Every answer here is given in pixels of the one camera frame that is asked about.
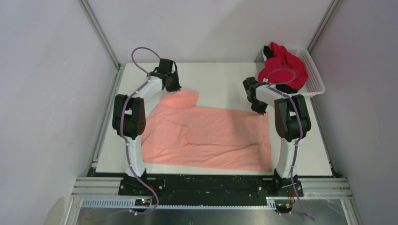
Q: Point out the right aluminium frame post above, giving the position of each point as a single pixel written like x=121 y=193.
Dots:
x=331 y=10

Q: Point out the red t-shirt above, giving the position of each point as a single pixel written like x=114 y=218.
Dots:
x=301 y=80

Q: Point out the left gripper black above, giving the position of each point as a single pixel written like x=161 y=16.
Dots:
x=177 y=86

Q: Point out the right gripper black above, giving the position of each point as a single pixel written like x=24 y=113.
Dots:
x=262 y=110

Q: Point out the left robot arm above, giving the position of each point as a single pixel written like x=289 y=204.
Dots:
x=129 y=118

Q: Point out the black t-shirt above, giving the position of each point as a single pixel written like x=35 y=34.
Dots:
x=279 y=68

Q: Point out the salmon pink t-shirt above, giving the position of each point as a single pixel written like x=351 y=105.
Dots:
x=178 y=132

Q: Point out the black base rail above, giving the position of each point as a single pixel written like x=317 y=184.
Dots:
x=210 y=190

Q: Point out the right controller board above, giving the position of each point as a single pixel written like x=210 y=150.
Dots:
x=283 y=208

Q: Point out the aluminium frame post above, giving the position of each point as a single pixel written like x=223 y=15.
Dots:
x=99 y=31
x=331 y=10

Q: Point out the controller board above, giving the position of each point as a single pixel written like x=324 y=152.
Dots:
x=283 y=208
x=141 y=202

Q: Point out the white plastic basket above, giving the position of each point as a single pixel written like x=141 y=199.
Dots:
x=314 y=85

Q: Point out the left aluminium frame post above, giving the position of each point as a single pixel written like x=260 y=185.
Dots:
x=99 y=31

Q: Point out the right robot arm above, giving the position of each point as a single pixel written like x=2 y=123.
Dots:
x=292 y=123

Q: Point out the left controller board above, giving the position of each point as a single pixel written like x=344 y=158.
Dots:
x=141 y=202

